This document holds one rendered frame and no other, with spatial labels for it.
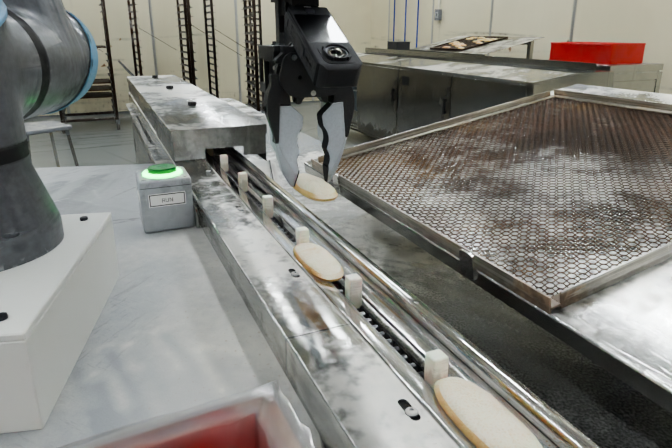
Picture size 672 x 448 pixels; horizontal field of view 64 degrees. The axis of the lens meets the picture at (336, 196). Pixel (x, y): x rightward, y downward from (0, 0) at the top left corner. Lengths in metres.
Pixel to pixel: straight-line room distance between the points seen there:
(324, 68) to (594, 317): 0.30
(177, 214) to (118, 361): 0.32
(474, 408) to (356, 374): 0.08
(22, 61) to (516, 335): 0.52
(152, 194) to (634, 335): 0.60
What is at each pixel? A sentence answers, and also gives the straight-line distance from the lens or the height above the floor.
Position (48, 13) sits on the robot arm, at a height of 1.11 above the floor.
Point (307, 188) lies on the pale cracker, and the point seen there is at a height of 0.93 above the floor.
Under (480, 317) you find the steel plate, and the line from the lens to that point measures 0.57.
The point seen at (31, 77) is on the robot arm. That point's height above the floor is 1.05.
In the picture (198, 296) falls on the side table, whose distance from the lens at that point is 0.61.
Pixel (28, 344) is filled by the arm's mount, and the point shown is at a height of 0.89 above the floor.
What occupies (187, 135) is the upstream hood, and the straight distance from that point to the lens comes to 1.02.
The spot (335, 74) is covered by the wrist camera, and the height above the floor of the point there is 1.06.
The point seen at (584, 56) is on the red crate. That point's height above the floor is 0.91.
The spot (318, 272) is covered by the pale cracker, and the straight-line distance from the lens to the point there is 0.56.
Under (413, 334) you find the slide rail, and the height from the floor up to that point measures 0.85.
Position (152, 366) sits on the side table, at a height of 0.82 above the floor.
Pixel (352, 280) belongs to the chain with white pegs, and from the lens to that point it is 0.51.
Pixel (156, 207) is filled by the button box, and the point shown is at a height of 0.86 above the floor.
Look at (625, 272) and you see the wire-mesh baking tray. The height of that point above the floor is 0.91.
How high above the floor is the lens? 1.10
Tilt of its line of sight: 17 degrees down
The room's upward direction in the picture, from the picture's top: straight up
